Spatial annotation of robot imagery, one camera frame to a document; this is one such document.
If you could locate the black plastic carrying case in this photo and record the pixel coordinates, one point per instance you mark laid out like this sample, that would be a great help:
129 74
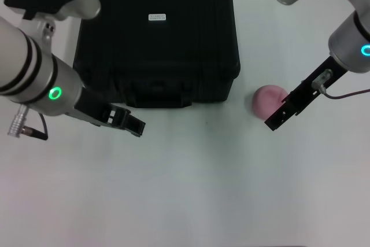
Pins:
156 56

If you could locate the white label sticker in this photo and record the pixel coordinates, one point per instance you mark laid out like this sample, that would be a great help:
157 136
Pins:
157 17

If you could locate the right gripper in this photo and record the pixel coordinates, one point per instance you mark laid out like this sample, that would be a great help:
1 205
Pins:
315 85

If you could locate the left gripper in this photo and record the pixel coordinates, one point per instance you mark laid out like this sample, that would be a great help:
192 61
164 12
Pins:
98 112

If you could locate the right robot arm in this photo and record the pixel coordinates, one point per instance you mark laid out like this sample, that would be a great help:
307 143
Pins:
351 44

